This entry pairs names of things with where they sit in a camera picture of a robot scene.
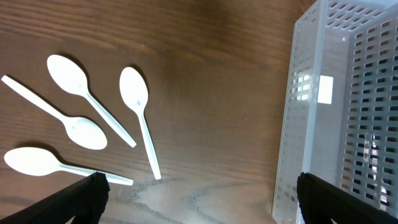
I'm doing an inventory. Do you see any clear perforated plastic basket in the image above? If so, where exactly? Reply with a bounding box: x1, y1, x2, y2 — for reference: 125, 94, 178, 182
272, 0, 397, 223

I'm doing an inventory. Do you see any white spoon lowest left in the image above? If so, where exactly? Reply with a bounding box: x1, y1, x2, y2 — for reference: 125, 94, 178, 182
3, 146, 134, 187

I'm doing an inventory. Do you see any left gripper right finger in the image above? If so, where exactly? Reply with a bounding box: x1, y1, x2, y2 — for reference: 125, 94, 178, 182
297, 172, 397, 224

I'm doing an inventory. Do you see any white spoon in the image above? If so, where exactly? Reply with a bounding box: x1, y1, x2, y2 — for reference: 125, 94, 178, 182
119, 67, 162, 180
47, 54, 137, 147

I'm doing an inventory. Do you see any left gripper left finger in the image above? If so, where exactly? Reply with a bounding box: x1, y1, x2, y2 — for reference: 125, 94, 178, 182
1, 172, 110, 224

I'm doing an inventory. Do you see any white spoon bowl down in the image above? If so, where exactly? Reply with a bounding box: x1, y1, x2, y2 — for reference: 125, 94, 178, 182
1, 75, 108, 150

